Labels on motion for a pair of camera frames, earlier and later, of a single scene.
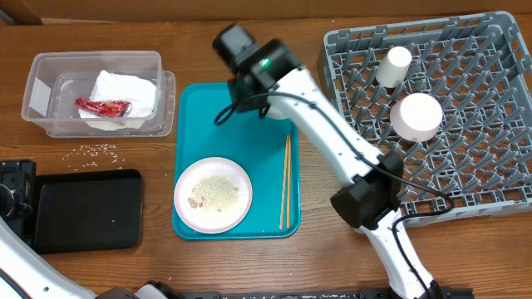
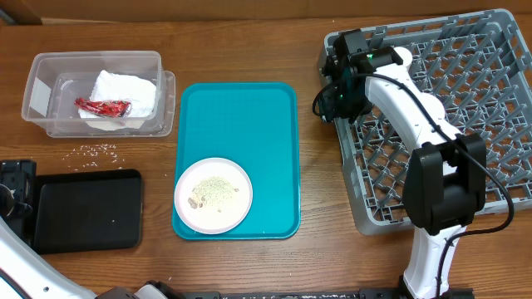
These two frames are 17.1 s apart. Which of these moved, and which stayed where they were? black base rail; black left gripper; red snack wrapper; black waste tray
Moved: black left gripper
Stayed: black base rail; red snack wrapper; black waste tray
